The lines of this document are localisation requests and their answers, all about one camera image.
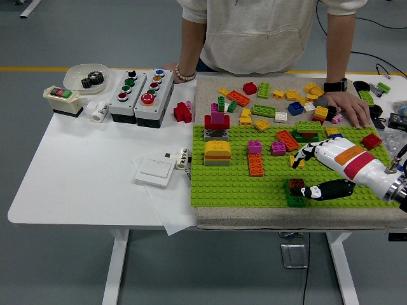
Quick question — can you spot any white paper sheet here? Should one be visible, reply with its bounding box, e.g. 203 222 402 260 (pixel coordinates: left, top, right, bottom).
132 158 197 236

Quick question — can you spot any yellow domed brick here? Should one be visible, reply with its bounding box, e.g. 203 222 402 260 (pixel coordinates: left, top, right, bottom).
203 140 232 158

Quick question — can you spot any person's left hand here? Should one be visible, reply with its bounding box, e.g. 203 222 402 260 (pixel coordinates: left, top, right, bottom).
322 91 372 130

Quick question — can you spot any black cable with connector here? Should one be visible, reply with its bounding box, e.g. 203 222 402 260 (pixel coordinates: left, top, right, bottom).
375 63 392 79

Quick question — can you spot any white table leg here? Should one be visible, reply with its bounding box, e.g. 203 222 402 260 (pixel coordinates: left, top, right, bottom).
326 232 362 305
101 229 130 305

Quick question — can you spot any lime two-by-four brick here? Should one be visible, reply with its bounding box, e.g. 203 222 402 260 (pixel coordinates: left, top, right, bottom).
294 121 325 134
256 81 272 99

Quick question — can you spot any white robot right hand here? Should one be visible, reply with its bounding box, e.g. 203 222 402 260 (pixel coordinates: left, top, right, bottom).
291 136 404 203

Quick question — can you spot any black button device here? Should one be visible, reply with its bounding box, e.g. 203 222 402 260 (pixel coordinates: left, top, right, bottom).
387 112 407 130

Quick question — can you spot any green studded baseplate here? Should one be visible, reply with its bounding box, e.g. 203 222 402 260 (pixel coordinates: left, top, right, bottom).
190 125 407 209

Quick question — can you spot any person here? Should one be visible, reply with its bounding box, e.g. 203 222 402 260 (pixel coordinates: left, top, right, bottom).
176 0 368 76

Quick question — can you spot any cream red-green switch box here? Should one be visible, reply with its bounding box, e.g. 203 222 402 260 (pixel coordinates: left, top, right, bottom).
43 85 85 118

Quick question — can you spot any lime two-by-four plate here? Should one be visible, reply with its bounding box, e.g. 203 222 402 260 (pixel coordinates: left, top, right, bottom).
251 104 276 118

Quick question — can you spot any dark green two-by-four brick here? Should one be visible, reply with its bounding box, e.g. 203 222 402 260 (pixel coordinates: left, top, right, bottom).
284 179 308 208

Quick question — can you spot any magenta two-by-two brick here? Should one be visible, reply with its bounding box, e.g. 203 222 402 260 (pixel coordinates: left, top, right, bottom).
270 140 287 157

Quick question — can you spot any black wrist watch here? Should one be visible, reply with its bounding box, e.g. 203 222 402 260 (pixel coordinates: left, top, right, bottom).
323 78 348 93

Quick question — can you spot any grey-brown cushion mat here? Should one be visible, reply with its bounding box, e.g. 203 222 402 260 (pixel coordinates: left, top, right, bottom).
193 76 407 231

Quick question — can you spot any long black floor cable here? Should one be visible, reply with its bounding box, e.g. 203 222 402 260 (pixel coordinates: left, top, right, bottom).
316 0 407 79

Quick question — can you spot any thin black hanging cable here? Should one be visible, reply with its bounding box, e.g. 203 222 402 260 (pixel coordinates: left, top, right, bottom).
301 232 312 305

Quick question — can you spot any clear plastic bag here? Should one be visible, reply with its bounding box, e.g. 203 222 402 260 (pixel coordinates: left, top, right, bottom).
380 130 407 158

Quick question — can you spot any red arch brick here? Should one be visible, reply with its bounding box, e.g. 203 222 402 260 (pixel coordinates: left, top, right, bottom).
203 114 230 130

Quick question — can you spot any white plastic bowl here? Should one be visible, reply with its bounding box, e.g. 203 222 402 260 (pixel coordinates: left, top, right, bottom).
62 63 111 95

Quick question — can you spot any grey four-button control box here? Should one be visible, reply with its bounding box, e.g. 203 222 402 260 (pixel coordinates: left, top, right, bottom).
109 69 149 124

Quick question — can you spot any grey emergency-stop control box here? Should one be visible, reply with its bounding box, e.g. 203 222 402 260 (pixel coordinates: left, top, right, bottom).
134 68 175 128

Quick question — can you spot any red sloped two-by-two brick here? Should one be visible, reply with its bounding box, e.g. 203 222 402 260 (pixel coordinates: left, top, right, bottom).
361 133 383 151

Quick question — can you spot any labelled white pipe fitting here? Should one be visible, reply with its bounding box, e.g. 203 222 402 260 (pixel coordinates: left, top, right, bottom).
176 147 191 171

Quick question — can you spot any small grey device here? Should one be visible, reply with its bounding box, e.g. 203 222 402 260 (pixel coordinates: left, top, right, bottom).
368 82 387 98

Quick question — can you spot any white wall switch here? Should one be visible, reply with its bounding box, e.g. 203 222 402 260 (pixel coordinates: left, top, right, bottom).
133 158 177 189

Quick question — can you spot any dark green arch brick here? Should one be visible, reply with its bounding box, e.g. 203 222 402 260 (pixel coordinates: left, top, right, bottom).
291 129 321 144

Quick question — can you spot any metal floor socket box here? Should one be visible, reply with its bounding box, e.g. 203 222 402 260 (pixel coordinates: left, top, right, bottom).
279 243 309 269

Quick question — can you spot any grey base brick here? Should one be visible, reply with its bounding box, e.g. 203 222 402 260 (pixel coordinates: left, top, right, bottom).
203 128 230 142

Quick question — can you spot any white background table foot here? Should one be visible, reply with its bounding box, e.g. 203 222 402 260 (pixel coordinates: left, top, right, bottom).
19 0 42 18

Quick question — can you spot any beaded bracelet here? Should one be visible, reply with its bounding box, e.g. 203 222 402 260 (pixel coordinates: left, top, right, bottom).
174 63 198 83

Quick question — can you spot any grey-olive brick layer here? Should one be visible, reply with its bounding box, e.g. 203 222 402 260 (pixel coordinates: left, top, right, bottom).
203 159 231 168

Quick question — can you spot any red cross-shaped brick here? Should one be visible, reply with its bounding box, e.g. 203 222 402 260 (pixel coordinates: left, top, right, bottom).
173 101 193 124

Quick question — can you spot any black metal gear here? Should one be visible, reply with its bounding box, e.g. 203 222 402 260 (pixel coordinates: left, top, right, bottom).
81 71 106 89

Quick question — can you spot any orange two-by-four brick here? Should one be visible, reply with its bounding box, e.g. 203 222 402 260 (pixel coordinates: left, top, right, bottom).
275 129 300 152
247 153 265 178
226 90 251 107

